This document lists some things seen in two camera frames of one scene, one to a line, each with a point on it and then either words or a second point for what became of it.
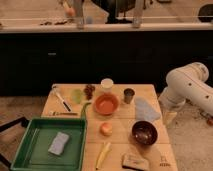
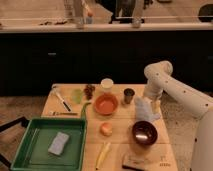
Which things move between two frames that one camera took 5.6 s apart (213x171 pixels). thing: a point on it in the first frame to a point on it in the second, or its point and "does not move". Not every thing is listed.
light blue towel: x=144 y=110 does not move
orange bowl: x=105 y=103 does not move
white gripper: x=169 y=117 to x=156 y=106
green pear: x=77 y=95 does not move
